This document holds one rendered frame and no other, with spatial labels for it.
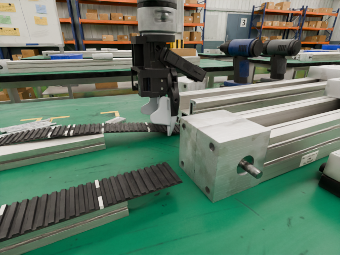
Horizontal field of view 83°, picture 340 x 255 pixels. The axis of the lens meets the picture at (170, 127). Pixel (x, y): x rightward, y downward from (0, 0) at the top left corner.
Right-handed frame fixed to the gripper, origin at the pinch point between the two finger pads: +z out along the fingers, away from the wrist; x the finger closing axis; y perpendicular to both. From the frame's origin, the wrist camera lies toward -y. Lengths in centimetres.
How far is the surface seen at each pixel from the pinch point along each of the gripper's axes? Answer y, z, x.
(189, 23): -518, -123, -870
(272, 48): -55, -18, -18
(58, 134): 23.2, -1.4, -1.8
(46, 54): 55, -5, -331
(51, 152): 24.6, 0.8, 1.1
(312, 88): -48.0, -6.1, 4.4
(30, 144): 28.0, -0.8, -0.6
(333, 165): -13.2, -2.4, 28.6
